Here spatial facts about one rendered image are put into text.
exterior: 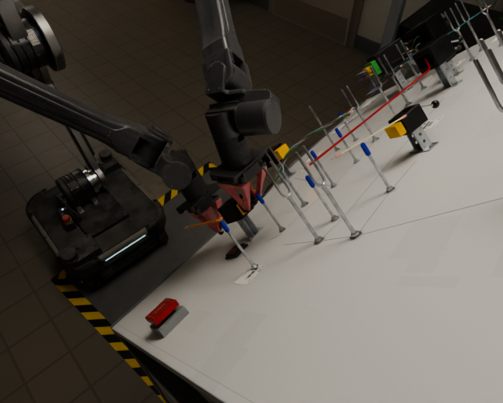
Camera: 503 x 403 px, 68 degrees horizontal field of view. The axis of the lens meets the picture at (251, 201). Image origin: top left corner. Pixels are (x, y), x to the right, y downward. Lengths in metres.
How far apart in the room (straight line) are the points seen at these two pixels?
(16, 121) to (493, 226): 3.19
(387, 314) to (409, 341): 0.04
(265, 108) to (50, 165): 2.32
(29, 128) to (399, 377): 3.07
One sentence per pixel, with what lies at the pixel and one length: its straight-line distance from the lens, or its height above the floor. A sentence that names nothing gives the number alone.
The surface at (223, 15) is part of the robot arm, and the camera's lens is 0.74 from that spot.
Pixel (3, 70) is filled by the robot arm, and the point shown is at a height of 1.38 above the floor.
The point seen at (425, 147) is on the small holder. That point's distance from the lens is 0.68.
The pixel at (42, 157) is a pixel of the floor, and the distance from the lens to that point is 2.89.
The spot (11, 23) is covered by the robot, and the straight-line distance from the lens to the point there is 1.38.
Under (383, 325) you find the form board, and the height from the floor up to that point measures 1.38.
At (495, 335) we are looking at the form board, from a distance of 0.31.
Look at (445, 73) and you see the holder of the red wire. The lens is 0.99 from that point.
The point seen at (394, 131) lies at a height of 1.32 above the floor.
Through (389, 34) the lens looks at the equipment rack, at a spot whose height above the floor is 1.11.
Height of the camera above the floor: 1.70
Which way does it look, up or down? 49 degrees down
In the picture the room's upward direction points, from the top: straight up
